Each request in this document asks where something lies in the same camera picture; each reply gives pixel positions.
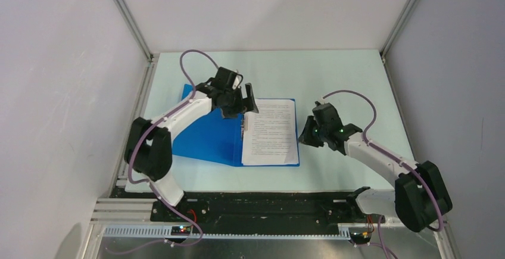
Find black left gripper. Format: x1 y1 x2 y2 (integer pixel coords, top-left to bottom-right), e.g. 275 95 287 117
221 83 258 119

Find white paper sheet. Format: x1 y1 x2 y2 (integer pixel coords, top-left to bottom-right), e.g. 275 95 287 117
241 98 300 166

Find blue plastic folder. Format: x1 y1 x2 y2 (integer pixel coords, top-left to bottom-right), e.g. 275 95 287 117
172 83 301 168

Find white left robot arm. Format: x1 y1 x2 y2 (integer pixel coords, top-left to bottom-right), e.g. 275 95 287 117
124 67 258 221

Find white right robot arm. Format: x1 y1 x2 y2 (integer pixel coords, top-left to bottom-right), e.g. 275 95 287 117
298 102 453 232

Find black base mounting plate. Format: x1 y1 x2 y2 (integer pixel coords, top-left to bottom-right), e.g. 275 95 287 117
150 192 384 235

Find right controller board with leds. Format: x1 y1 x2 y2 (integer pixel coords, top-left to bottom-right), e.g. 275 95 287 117
350 232 372 245

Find controller board with leds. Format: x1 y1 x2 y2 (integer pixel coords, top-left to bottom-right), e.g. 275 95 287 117
350 232 372 245
170 225 192 236

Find left controller board with leds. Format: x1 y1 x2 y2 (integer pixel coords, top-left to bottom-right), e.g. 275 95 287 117
170 225 192 236

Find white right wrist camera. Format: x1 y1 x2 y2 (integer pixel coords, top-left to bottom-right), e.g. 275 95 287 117
314 98 326 107

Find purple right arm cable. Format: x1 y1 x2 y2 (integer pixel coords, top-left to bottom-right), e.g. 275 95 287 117
321 89 445 259

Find left aluminium frame post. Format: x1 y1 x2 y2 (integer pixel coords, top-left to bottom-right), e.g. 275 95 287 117
113 0 153 62

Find aluminium frame post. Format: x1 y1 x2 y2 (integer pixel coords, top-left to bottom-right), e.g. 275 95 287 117
113 0 153 62
380 0 420 62

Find grey slotted cable duct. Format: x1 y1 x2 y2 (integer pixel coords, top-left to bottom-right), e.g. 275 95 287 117
103 224 351 240

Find right aluminium frame post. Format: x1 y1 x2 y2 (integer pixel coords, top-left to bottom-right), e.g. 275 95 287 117
380 0 420 62

